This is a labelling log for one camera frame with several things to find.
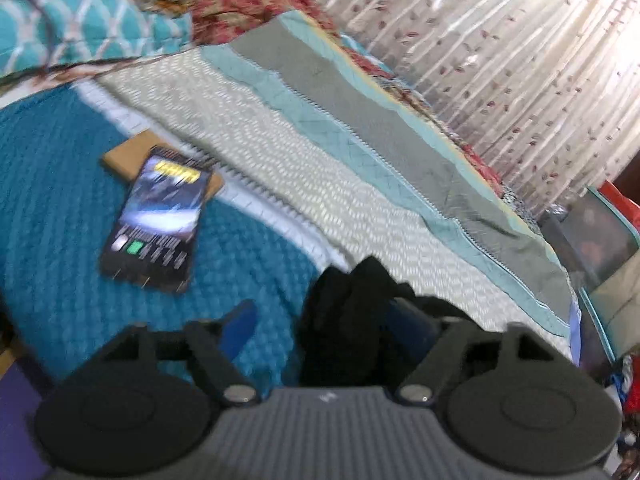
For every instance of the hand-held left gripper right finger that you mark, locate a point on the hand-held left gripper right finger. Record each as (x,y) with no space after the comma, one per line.
(415,332)

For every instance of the teal white patterned pillow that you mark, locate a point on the teal white patterned pillow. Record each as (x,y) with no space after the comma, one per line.
(90,25)

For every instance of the black pants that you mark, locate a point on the black pants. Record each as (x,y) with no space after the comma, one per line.
(345,330)

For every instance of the black smartphone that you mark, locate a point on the black smartphone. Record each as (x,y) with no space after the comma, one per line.
(155,220)

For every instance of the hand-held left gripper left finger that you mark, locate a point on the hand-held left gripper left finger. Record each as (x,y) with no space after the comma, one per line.
(240,327)

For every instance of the purple under sheet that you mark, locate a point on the purple under sheet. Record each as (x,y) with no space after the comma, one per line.
(15,420)

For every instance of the pile of colourful clothes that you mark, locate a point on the pile of colourful clothes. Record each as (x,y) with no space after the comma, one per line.
(625,410)

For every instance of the red floral blanket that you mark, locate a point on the red floral blanket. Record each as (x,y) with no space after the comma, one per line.
(240,0)

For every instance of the beige leaf print curtain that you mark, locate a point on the beige leaf print curtain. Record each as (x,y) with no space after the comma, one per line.
(500,60)

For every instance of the patterned blue grey bedsheet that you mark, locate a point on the patterned blue grey bedsheet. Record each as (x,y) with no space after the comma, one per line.
(50,210)

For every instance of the teal framed box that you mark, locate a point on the teal framed box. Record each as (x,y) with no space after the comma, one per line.
(600,240)

